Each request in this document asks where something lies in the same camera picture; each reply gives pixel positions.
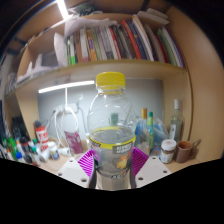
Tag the clear glass bottle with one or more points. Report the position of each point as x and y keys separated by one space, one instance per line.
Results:
x=176 y=123

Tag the ceiling light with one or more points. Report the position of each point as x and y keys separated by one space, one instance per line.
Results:
x=62 y=8

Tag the magenta foil pouch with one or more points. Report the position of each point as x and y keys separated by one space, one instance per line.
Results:
x=73 y=142

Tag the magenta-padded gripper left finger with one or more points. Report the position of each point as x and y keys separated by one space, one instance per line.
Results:
x=71 y=171

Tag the brown mug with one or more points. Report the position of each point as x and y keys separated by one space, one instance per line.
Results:
x=184 y=151

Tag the green-capped clear bottle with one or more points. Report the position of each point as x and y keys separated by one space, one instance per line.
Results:
x=151 y=130

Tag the white-lidded brown jar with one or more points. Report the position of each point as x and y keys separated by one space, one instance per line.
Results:
x=167 y=151

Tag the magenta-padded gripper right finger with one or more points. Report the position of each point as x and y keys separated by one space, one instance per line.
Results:
x=153 y=170

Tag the white wall power strip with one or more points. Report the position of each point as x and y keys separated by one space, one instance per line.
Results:
x=66 y=109

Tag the under-shelf light strip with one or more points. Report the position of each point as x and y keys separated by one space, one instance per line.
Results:
x=66 y=86

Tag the clear yellow-capped drink bottle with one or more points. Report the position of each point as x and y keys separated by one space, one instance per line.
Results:
x=111 y=133

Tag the red and white canister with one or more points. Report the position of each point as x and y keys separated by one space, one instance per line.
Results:
x=41 y=135

